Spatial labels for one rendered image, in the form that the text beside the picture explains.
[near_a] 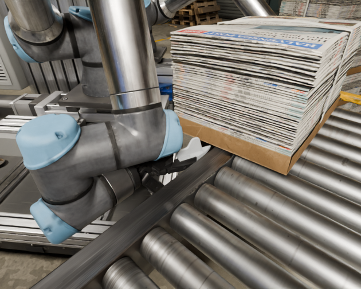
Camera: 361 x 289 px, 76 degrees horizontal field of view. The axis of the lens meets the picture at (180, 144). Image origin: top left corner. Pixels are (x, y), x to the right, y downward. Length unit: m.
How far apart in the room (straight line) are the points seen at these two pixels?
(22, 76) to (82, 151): 0.81
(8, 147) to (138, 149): 0.60
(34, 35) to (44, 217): 0.44
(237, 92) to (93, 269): 0.36
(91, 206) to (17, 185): 1.16
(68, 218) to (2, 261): 1.14
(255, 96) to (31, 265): 1.28
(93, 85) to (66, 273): 0.53
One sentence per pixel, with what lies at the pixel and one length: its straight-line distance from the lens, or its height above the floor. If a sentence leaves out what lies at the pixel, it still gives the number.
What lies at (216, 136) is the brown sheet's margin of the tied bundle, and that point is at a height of 0.83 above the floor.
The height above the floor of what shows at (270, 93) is 0.95.
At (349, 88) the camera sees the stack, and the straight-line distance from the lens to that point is 2.03.
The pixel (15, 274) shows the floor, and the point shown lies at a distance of 1.45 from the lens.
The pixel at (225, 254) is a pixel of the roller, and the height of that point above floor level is 0.79.
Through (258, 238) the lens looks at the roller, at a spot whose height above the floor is 0.78.
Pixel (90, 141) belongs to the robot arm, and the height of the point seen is 0.93.
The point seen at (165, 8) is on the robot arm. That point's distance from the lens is 1.26.
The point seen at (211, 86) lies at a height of 0.93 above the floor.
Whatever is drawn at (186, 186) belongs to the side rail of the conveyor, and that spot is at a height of 0.80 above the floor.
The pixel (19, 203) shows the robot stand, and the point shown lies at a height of 0.21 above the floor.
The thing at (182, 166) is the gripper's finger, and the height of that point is 0.79.
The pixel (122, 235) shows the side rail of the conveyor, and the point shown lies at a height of 0.80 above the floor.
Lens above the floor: 1.11
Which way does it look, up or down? 35 degrees down
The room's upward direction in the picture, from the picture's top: straight up
